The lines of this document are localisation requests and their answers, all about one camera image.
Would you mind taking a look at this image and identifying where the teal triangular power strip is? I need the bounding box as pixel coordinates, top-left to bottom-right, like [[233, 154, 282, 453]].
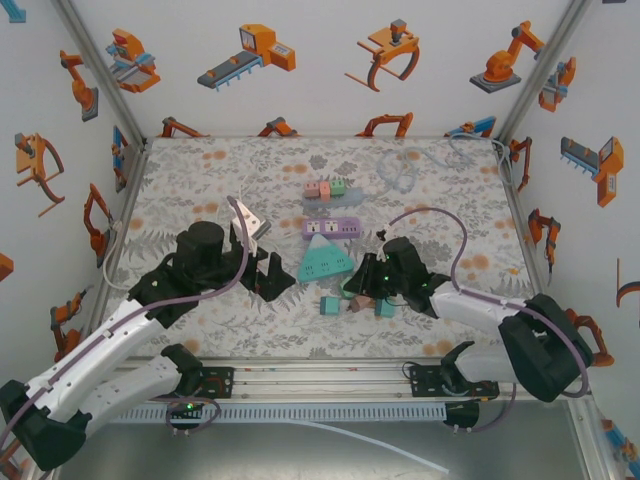
[[296, 233, 356, 285]]

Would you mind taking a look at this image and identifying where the grey-blue power strip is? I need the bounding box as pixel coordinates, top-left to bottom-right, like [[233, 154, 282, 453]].
[[301, 187, 366, 211]]

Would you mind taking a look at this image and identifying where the white slotted cable duct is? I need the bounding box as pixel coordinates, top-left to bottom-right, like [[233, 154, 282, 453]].
[[107, 403, 447, 424]]

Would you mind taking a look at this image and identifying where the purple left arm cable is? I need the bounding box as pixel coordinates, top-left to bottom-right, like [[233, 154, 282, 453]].
[[0, 195, 250, 451]]

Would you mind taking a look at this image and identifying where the aluminium side rail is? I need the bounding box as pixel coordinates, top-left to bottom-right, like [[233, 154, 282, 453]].
[[89, 142, 151, 326], [499, 144, 569, 360]]

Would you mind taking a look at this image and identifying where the grey metal bracket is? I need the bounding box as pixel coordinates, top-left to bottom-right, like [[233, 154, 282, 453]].
[[113, 142, 147, 194]]

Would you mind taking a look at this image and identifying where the translucent white tube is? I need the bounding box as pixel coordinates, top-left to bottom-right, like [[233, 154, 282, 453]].
[[294, 418, 451, 475]]

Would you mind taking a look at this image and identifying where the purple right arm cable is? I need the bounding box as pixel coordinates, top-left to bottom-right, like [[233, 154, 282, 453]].
[[382, 207, 591, 434]]

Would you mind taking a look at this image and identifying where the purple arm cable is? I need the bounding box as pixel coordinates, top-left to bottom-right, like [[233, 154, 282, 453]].
[[382, 207, 591, 434], [0, 195, 250, 451]]

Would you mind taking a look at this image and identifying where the pale grey cable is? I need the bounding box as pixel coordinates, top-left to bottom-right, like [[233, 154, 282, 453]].
[[492, 139, 515, 187]]

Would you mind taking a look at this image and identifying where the thick white cable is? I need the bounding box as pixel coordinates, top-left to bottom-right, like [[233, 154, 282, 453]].
[[102, 222, 124, 290]]

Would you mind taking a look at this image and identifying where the aluminium frame post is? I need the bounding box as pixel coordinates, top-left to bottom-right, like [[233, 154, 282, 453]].
[[52, 0, 150, 146], [494, 0, 596, 146]]

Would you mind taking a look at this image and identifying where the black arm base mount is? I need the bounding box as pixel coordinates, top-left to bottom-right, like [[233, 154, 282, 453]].
[[409, 363, 501, 399], [144, 367, 236, 401]]

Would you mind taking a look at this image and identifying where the black connector box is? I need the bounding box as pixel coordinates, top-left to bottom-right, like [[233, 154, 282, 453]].
[[167, 399, 201, 436], [444, 402, 481, 434]]

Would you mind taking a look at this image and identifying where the purple power strip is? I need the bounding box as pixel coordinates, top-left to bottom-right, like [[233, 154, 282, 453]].
[[301, 216, 362, 242]]

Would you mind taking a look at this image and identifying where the grey-blue power cable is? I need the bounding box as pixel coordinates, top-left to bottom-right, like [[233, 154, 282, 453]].
[[362, 132, 504, 199]]

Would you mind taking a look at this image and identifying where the grey metal plate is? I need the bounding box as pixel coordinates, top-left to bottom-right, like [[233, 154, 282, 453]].
[[49, 399, 581, 480]]

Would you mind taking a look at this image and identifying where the floral patterned table mat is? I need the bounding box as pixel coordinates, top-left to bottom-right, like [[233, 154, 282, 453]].
[[102, 135, 559, 359]]

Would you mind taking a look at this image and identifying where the aluminium profile rail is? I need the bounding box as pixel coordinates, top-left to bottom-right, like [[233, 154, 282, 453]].
[[114, 357, 586, 406]]

